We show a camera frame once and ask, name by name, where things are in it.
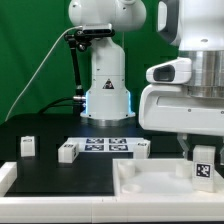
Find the white U-shaped fence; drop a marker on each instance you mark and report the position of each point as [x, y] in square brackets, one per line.
[102, 209]

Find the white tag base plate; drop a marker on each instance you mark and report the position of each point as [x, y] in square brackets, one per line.
[99, 144]

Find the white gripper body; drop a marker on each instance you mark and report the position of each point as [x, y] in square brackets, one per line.
[166, 106]

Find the black camera stand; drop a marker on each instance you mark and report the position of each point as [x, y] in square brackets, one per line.
[79, 98]

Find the grey camera on stand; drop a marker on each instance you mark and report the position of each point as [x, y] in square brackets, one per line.
[97, 29]

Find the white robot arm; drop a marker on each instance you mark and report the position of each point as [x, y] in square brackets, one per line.
[119, 74]

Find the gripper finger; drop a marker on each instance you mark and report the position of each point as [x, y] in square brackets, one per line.
[183, 141]
[222, 153]

